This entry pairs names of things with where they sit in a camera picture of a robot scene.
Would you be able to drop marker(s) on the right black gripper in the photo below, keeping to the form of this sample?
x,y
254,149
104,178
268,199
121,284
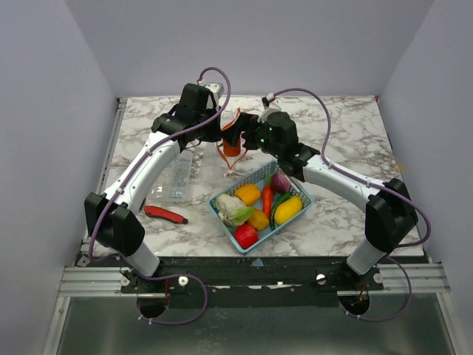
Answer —
x,y
245,126

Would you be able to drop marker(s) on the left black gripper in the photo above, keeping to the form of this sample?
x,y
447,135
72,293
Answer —
x,y
214,136

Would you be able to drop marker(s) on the orange pumpkin toy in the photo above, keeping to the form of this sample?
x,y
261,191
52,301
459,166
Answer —
x,y
231,141

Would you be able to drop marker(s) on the clear zip bag orange zipper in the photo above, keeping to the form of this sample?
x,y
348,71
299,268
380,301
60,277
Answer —
x,y
231,163

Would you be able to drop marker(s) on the orange bell pepper toy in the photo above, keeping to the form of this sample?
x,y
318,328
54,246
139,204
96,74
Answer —
x,y
248,194

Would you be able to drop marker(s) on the purple onion toy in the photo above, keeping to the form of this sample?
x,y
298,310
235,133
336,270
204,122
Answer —
x,y
279,183

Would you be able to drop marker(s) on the yellow lemon toy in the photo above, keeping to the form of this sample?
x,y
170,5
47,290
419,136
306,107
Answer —
x,y
258,220

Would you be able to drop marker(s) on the red apple toy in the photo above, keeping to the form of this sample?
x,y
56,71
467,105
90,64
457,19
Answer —
x,y
246,235

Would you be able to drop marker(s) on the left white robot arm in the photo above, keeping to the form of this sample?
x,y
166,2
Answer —
x,y
111,217

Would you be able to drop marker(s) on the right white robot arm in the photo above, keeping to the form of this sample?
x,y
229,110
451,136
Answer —
x,y
389,215

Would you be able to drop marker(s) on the clear plastic screw box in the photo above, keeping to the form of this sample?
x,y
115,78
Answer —
x,y
173,183

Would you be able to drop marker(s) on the orange carrot toy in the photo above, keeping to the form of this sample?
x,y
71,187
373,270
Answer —
x,y
267,195

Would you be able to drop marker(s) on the white cauliflower toy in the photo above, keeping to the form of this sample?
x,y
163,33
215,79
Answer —
x,y
232,211

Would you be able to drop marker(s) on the green chili pepper toy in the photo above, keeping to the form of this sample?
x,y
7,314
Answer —
x,y
280,199

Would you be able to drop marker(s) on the yellow mango toy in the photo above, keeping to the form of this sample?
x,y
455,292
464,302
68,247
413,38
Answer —
x,y
288,210

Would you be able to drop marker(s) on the red utility knife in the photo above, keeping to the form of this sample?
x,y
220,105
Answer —
x,y
164,214

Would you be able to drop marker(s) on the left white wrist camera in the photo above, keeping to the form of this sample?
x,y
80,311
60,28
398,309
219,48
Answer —
x,y
216,88

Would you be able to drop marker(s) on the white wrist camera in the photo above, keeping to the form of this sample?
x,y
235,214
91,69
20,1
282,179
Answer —
x,y
270,106
216,88

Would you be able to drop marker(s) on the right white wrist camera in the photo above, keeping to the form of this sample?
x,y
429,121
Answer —
x,y
270,106

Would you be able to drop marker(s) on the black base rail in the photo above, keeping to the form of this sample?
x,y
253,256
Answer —
x,y
250,282

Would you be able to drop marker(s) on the aluminium frame rail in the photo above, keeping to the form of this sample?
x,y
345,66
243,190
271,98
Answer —
x,y
90,282

